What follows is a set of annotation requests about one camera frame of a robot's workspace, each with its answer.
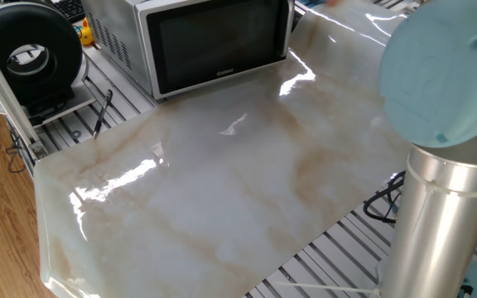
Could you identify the glossy marble pattern sheet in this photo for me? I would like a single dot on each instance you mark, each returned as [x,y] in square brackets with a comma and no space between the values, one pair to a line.
[222,186]

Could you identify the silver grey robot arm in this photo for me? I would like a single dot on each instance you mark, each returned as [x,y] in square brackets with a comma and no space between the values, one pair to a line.
[441,227]

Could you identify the aluminium frame strut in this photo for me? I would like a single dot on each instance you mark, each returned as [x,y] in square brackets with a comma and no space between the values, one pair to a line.
[2,95]

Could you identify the yellow rubber duck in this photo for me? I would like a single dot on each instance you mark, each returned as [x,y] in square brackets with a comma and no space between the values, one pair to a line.
[85,35]

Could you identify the black pen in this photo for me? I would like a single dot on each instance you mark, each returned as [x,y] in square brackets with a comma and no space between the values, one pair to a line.
[102,111]

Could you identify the metal corner bracket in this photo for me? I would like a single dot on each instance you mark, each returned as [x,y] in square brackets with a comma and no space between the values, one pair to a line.
[39,151]

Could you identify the black keyboard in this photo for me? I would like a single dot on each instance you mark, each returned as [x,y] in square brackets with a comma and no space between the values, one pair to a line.
[69,9]

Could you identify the silver microwave body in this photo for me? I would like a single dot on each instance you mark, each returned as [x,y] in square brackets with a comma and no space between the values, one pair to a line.
[110,33]

